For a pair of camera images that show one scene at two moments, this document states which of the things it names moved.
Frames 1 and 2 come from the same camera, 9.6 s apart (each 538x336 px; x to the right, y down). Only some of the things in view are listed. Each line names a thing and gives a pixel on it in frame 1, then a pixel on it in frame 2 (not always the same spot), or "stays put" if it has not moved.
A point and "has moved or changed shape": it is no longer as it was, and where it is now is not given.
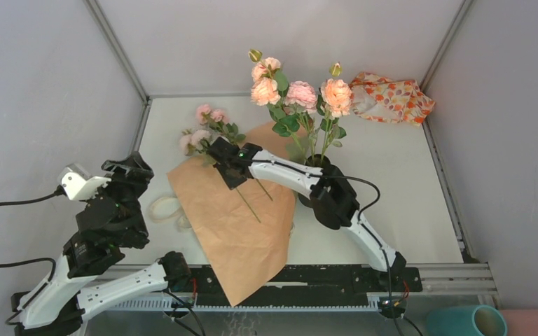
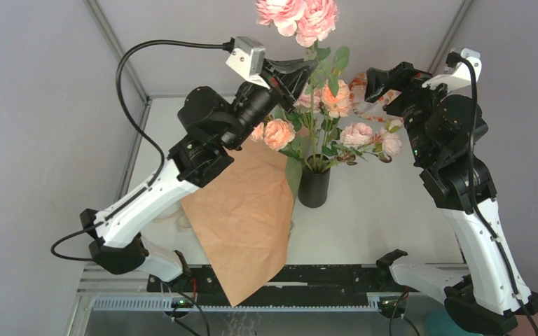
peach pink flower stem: [270, 85] has moved or changed shape
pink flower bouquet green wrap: [212, 124] has moved or changed shape
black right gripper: [232, 184] -> [400, 78]
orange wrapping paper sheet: [247, 230] stays put
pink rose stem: [301, 99] stays put
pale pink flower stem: [193, 143] has moved or changed shape
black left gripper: [140, 173] -> [288, 79]
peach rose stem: [335, 101] stays put
